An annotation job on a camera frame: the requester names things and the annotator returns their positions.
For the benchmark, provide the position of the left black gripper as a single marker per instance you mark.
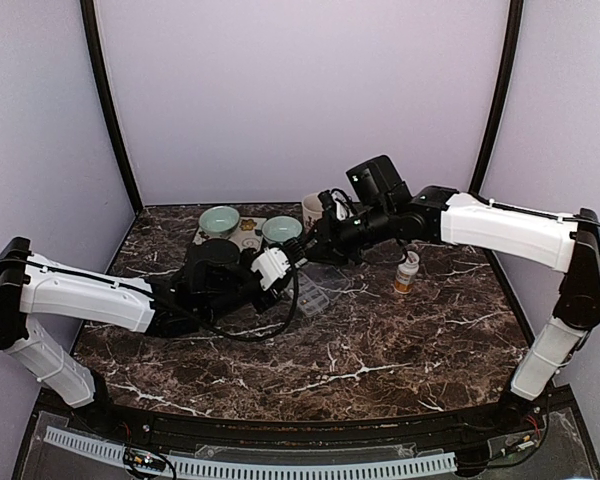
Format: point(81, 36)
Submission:
point(270, 301)

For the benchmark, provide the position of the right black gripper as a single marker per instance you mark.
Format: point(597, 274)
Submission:
point(325, 244)

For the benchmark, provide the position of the large orange label pill bottle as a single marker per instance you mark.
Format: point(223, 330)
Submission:
point(406, 273)

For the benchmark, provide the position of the clear plastic pill organizer box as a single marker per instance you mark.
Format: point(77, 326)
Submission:
point(321, 285)

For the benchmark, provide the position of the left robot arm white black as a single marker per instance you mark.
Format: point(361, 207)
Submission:
point(31, 284)

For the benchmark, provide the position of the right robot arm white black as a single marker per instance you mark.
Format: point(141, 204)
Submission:
point(569, 244)

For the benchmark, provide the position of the square floral ceramic plate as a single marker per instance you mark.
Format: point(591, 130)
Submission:
point(248, 234)

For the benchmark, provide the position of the left teal ceramic bowl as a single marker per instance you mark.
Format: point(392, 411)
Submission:
point(219, 221)

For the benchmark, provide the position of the teal ceramic bowl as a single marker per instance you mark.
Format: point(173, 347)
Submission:
point(280, 229)
point(219, 221)

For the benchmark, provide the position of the cream mug with coral pattern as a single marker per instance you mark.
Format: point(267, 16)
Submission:
point(311, 211)

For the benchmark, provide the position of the right teal ceramic bowl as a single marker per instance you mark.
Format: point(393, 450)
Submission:
point(280, 229)

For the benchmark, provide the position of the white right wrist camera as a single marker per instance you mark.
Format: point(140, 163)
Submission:
point(338, 202)

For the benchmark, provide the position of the white slotted cable duct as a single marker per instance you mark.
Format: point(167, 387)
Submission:
point(221, 462)

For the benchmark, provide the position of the right black frame post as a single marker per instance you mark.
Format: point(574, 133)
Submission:
point(500, 93)

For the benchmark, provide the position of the black frame post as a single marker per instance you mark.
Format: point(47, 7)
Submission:
point(106, 100)
point(500, 93)

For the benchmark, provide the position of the black front rail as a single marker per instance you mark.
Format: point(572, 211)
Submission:
point(463, 429)

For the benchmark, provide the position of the left black frame post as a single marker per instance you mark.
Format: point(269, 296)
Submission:
point(106, 100)

